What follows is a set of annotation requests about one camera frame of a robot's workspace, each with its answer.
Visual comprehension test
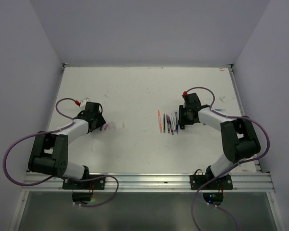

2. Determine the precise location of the blue pen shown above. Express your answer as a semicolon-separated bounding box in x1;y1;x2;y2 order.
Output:
168;117;174;135
175;112;178;134

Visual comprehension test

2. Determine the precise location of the red pen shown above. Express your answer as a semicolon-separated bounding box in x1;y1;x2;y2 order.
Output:
166;114;171;134

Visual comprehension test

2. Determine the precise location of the green pen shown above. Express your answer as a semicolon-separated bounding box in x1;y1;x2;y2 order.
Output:
163;114;166;133

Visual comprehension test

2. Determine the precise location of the orange pen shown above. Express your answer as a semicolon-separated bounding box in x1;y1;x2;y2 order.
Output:
158;110;162;133

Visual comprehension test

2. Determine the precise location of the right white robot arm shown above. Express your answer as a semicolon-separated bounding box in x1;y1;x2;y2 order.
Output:
178;91;261;189

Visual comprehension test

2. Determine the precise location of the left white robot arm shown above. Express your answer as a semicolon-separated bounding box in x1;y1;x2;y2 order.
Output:
28;102;106;189

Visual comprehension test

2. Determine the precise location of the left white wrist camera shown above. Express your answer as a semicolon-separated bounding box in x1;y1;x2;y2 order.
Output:
79;97;90;107

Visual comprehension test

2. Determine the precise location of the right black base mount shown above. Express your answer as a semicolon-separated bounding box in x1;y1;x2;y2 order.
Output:
189;169;234;206

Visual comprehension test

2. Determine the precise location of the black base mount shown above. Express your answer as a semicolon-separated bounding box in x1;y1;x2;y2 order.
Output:
62;175;105;205
189;169;234;206

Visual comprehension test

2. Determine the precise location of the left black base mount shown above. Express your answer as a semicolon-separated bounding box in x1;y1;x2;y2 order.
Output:
62;175;105;205

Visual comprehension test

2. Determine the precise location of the aluminium front rail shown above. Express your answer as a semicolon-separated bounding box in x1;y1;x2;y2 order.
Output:
25;172;275;193

